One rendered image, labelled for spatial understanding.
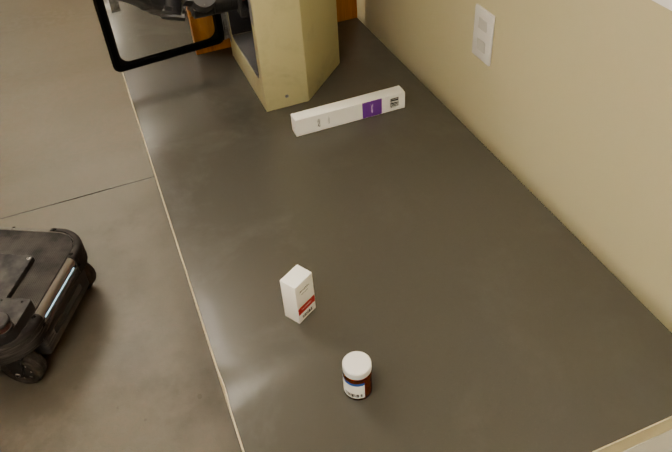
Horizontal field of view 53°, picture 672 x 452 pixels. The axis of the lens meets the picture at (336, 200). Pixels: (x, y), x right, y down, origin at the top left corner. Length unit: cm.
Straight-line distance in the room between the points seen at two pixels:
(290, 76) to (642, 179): 84
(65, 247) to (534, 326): 177
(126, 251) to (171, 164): 127
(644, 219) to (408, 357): 46
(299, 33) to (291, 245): 54
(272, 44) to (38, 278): 126
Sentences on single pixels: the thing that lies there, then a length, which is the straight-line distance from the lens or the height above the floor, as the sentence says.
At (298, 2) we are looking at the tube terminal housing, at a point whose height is 120.
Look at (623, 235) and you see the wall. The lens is 129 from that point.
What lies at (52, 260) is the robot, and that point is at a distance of 251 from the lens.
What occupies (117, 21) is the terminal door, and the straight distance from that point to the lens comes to 180.
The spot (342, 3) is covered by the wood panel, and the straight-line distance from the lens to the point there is 205.
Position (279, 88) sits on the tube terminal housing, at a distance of 165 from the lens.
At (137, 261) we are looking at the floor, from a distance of 274.
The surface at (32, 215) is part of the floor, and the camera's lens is 314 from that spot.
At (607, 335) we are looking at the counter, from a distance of 120.
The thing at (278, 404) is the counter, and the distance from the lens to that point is 108.
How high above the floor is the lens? 184
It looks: 41 degrees down
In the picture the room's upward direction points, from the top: 4 degrees counter-clockwise
